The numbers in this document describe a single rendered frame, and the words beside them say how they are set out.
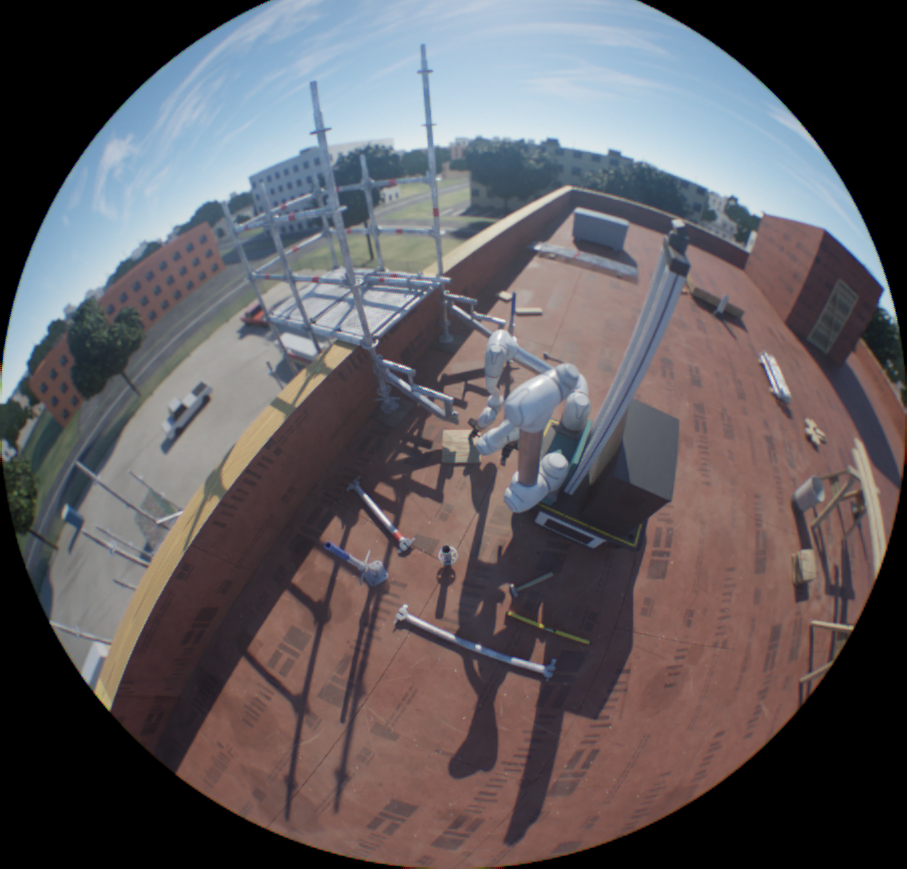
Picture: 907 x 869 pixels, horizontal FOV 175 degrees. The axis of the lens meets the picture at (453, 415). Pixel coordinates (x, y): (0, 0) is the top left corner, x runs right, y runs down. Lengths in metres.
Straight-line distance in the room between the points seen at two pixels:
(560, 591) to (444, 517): 0.95
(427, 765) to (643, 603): 1.77
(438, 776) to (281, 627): 1.46
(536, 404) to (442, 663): 1.62
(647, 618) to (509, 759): 1.29
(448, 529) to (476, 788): 1.91
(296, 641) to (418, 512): 1.32
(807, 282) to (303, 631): 10.72
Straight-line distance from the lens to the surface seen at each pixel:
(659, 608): 2.40
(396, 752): 2.28
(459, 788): 2.38
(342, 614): 2.16
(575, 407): 1.83
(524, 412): 0.99
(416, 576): 2.04
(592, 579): 2.17
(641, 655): 2.34
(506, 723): 2.14
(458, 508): 2.14
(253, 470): 2.02
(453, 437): 2.40
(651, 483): 1.53
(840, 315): 10.59
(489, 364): 1.70
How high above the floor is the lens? 1.99
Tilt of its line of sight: 51 degrees down
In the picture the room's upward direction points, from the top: 4 degrees counter-clockwise
